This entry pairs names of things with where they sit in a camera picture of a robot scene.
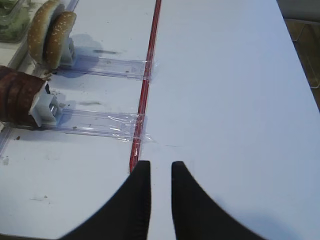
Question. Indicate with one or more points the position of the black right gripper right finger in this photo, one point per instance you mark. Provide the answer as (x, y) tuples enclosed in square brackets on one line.
[(196, 216)]

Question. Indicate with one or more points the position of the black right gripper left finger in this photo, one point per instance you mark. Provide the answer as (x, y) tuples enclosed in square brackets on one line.
[(126, 215)]

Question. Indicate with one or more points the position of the red-brown meat patty stack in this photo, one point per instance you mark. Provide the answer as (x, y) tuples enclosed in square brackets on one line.
[(17, 91)]

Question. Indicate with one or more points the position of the green lettuce in box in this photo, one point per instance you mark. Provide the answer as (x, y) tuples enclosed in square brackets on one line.
[(10, 20)]

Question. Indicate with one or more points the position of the clear track lower right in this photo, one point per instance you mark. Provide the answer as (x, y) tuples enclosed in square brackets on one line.
[(119, 125)]

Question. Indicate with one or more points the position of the clear track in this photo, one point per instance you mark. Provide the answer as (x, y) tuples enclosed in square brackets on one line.
[(119, 125), (100, 66)]

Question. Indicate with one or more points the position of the white pusher block right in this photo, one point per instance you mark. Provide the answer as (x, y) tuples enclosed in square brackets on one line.
[(45, 109)]

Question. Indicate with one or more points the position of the clear track upper right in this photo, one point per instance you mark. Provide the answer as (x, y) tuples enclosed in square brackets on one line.
[(100, 66)]

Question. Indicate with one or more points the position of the white pusher block bun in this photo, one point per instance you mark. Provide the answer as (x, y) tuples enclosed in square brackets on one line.
[(68, 53)]

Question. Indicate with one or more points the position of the sesame bun top back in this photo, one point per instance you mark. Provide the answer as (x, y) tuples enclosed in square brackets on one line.
[(57, 35)]

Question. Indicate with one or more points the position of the sesame bun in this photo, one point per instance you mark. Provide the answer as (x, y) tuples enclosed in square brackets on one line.
[(57, 35), (39, 27)]

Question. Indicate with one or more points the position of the sesame bun top front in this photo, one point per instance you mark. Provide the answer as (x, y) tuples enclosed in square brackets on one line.
[(39, 27)]

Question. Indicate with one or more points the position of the clear plastic box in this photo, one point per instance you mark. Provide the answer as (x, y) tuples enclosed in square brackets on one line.
[(12, 22)]

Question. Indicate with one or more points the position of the red plastic rail strip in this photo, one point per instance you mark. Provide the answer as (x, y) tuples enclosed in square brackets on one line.
[(147, 76)]

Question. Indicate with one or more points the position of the clear rail right inner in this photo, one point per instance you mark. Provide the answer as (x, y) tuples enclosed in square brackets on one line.
[(68, 8)]

